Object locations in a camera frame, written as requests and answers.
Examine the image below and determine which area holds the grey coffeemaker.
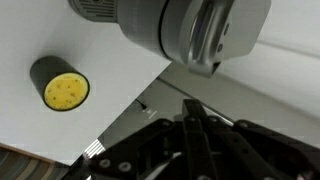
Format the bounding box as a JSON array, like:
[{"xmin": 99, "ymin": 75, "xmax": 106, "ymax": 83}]
[{"xmin": 68, "ymin": 0, "xmax": 271, "ymax": 77}]

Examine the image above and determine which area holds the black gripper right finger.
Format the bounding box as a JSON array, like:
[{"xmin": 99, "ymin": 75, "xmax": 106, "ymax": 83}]
[{"xmin": 183, "ymin": 99, "xmax": 320, "ymax": 180}]

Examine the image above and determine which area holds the striped sofa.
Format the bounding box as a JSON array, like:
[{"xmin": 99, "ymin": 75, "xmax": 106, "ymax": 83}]
[{"xmin": 0, "ymin": 147, "xmax": 69, "ymax": 180}]

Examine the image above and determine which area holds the dark glass yellow candle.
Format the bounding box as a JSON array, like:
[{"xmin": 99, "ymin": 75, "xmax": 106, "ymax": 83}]
[{"xmin": 29, "ymin": 56, "xmax": 90, "ymax": 112}]

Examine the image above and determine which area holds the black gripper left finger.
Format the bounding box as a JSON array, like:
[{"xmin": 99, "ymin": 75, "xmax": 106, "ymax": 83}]
[{"xmin": 61, "ymin": 119, "xmax": 187, "ymax": 180}]

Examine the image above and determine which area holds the white table top board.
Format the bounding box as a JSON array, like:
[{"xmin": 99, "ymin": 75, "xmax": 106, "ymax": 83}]
[{"xmin": 0, "ymin": 0, "xmax": 169, "ymax": 164}]

